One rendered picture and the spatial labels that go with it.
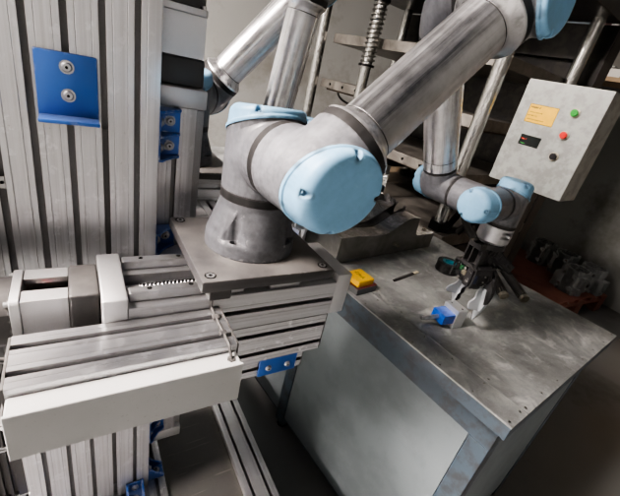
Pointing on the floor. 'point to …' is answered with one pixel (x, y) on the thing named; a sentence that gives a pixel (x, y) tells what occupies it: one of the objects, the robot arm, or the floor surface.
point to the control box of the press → (556, 139)
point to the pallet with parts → (561, 276)
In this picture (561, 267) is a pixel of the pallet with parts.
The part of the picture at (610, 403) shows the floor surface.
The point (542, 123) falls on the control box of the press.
